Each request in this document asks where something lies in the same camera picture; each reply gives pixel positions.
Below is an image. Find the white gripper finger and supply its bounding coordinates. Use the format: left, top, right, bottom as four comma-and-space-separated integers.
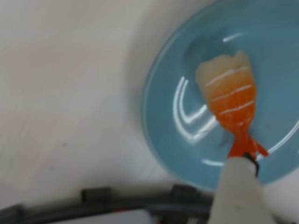
210, 153, 278, 224

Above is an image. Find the orange shrimp sushi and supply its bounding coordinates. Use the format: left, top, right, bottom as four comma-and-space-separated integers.
195, 50, 269, 162

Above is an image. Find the blue round dish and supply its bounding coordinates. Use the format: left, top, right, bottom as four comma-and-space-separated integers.
142, 0, 299, 191

